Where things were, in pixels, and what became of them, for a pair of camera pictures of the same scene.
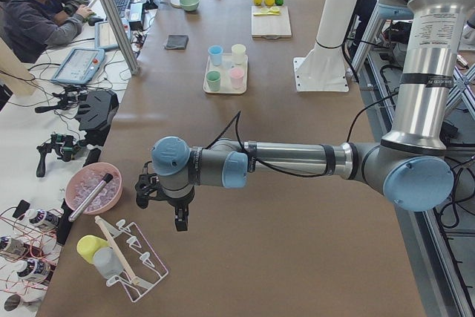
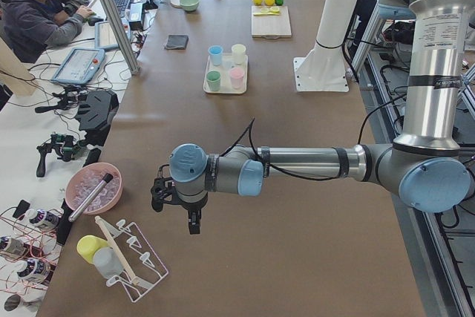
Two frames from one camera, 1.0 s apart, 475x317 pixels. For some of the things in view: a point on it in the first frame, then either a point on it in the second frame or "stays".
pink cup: x=237 y=76 stays
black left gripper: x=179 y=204 to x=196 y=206
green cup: x=213 y=78 stays
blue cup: x=216 y=53 stays
